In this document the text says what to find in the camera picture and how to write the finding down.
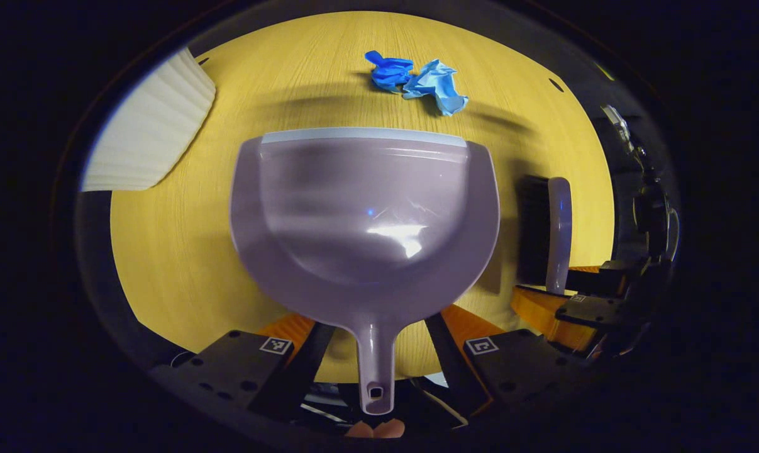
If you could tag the dark blue trash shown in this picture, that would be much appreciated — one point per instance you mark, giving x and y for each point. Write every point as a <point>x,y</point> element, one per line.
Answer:
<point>388,72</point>

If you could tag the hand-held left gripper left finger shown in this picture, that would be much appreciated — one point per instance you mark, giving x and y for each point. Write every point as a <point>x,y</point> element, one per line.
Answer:
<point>291,371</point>

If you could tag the wooden desktop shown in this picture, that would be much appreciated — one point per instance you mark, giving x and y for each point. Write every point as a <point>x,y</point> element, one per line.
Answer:
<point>184,251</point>

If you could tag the light blue trash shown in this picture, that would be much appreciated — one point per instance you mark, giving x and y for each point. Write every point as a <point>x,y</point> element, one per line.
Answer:
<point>439,85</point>

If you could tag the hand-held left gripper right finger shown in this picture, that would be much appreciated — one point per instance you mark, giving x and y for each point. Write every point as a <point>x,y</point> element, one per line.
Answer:
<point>458,371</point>

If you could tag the lavender plastic dustpan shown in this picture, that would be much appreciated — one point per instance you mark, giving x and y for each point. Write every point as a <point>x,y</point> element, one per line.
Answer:
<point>366,207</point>

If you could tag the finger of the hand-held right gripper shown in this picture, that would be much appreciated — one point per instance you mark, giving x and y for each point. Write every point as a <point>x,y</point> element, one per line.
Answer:
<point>612,277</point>
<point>590,311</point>

